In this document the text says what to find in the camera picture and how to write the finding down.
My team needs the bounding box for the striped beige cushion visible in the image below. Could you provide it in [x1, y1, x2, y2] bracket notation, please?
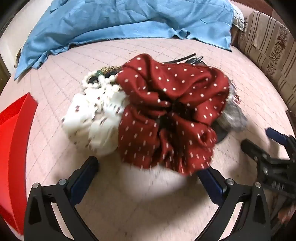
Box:
[237, 10, 296, 112]

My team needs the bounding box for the white quilted pillow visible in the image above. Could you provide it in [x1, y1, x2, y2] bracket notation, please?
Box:
[232, 4, 246, 31]

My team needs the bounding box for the white patterned scrunchie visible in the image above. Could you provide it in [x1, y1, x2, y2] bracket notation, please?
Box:
[61, 89, 127, 156]

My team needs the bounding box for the floral patterned pillow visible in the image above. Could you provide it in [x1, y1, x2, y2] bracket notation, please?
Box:
[14, 46, 24, 68]

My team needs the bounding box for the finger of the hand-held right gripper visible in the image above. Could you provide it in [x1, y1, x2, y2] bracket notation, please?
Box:
[241, 138, 273, 164]
[265, 127, 292, 145]

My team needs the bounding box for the red white-dotted scrunchie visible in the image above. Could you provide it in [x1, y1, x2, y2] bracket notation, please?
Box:
[115, 54, 234, 175]

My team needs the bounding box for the red tray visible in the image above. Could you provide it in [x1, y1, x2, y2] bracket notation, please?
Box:
[0, 92, 38, 237]

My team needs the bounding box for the blue cloth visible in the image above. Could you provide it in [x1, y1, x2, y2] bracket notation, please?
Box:
[14, 0, 234, 80]

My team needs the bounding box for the black hair tie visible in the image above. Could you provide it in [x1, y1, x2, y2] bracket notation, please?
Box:
[166, 53, 208, 67]

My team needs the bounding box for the person's right hand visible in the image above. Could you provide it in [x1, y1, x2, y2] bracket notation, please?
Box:
[276, 205, 295, 224]

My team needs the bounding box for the pearl bracelet with green bead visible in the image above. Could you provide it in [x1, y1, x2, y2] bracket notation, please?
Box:
[81, 70, 121, 93]

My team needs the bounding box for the gold beaded bracelet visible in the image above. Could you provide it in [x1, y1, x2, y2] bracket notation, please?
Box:
[99, 65, 123, 75]

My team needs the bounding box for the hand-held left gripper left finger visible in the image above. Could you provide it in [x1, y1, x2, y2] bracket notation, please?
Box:
[24, 156, 100, 241]

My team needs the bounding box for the grey furry scrunchie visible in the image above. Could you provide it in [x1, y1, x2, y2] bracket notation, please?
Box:
[217, 81, 248, 131]

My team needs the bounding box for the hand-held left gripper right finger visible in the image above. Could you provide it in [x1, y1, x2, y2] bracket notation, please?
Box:
[196, 168, 271, 241]

